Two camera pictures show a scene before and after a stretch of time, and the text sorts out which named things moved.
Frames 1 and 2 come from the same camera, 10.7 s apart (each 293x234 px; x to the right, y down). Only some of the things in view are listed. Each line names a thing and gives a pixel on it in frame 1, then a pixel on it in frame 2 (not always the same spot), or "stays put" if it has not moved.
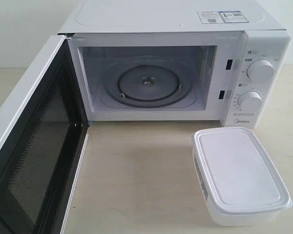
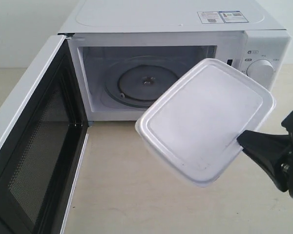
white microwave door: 38,138 stays put
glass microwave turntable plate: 149,82 stays put
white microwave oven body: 227,61 stays put
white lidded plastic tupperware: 240,185 to 192,129
